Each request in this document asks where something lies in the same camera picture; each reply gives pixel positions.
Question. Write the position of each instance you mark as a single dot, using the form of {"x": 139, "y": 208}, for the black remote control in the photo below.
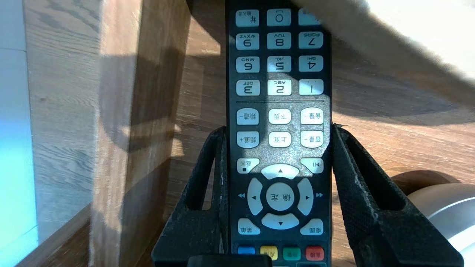
{"x": 278, "y": 148}

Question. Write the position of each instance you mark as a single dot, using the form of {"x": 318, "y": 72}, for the white round lidded box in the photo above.
{"x": 449, "y": 222}

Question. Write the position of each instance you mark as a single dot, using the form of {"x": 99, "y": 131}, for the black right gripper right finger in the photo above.
{"x": 386, "y": 230}

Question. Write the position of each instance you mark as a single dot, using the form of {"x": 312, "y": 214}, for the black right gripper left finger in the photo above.
{"x": 193, "y": 230}

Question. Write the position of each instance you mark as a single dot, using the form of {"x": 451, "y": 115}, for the curved front wooden drawer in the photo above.
{"x": 408, "y": 148}

